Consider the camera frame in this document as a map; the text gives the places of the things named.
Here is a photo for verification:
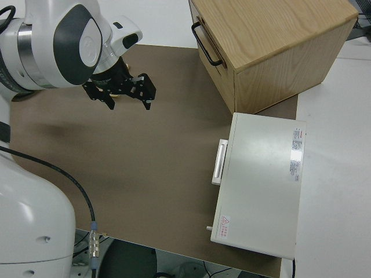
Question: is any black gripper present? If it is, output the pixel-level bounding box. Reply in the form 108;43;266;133
82;57;158;111

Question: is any brown table mat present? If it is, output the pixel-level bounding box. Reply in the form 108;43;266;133
8;44;299;275

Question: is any wooden drawer box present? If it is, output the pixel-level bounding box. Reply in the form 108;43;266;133
188;0;359;115

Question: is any white toaster oven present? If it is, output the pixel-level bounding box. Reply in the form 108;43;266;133
205;112;307;259

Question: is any black metal drawer handle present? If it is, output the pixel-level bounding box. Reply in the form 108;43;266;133
191;22;224;67

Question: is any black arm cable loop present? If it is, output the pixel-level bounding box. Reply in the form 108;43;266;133
0;6;16;28

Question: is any black cable metal connector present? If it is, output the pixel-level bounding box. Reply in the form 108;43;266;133
0;145;101;278

